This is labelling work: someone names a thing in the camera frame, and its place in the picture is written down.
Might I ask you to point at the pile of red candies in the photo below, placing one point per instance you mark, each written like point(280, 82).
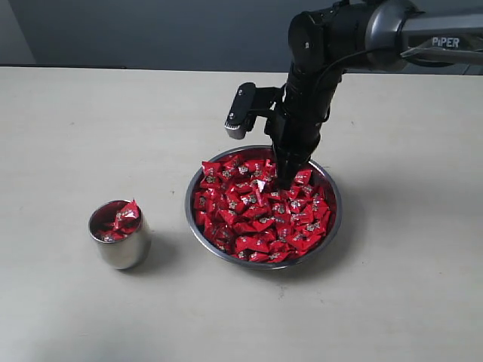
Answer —
point(260, 218)

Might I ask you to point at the red candies inside cup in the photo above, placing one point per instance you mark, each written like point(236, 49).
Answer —
point(115, 221)

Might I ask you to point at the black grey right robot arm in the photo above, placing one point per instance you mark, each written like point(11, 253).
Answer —
point(381, 36)

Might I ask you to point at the stainless steel cup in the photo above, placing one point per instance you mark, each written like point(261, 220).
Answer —
point(130, 252)

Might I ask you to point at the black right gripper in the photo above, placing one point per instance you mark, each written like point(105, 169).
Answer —
point(303, 107)

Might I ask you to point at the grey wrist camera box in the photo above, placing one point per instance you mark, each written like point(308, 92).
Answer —
point(249, 103)

